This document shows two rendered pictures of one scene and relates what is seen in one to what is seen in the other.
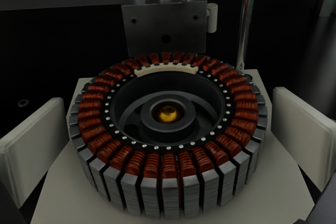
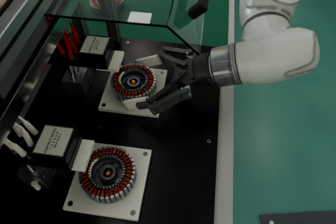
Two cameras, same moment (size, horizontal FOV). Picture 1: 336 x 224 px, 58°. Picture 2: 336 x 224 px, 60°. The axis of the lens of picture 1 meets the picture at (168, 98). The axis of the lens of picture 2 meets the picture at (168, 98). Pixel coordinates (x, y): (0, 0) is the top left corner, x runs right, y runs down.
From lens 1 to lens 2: 63 cm
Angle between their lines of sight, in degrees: 55
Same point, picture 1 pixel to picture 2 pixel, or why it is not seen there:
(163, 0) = (83, 72)
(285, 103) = (141, 60)
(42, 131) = (137, 100)
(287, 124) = (145, 63)
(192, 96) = (125, 78)
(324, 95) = (126, 55)
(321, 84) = not seen: hidden behind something
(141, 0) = (80, 77)
